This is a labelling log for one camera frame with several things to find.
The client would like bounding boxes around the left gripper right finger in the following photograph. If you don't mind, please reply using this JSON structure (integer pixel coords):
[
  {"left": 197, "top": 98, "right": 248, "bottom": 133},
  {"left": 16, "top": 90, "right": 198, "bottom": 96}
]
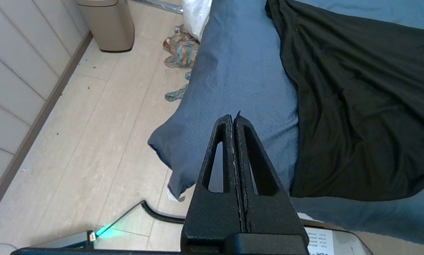
[{"left": 234, "top": 112, "right": 309, "bottom": 245}]

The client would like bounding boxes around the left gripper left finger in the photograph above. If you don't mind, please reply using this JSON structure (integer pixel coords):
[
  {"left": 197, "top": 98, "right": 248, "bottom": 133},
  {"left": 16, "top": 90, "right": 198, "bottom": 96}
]
[{"left": 181, "top": 114, "right": 247, "bottom": 253}]

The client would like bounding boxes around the black t-shirt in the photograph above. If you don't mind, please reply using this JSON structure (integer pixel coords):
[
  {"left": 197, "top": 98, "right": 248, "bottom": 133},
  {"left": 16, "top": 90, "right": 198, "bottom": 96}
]
[{"left": 265, "top": 0, "right": 424, "bottom": 202}]

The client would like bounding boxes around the grey plate with white label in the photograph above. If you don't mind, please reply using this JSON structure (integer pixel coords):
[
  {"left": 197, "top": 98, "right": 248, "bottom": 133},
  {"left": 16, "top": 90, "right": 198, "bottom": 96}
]
[{"left": 301, "top": 223, "right": 375, "bottom": 255}]

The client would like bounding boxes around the bed with blue sheet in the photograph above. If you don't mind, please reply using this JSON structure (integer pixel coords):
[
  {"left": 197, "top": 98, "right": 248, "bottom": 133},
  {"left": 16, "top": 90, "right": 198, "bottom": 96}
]
[{"left": 147, "top": 0, "right": 424, "bottom": 248}]

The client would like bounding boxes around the patterned cloth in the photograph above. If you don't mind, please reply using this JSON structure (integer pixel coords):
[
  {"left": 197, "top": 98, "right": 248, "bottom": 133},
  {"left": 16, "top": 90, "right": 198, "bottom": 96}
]
[{"left": 163, "top": 24, "right": 200, "bottom": 103}]

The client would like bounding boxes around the white quilt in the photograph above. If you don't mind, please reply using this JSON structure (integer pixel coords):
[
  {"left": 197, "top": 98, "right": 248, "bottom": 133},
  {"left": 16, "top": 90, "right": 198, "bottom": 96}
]
[{"left": 182, "top": 0, "right": 213, "bottom": 42}]

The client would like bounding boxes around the brown trash bin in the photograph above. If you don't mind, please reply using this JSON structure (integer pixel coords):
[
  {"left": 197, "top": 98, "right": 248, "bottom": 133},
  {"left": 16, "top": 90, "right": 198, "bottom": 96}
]
[{"left": 77, "top": 0, "right": 135, "bottom": 53}]

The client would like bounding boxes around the black corrugated cable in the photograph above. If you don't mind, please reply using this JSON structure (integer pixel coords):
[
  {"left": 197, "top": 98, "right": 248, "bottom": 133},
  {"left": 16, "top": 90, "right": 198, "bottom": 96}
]
[{"left": 95, "top": 200, "right": 186, "bottom": 237}]

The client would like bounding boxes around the metal bed frame bar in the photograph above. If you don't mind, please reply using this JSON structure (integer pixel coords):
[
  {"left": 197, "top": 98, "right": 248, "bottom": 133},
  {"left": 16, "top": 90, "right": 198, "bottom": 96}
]
[{"left": 132, "top": 0, "right": 184, "bottom": 15}]

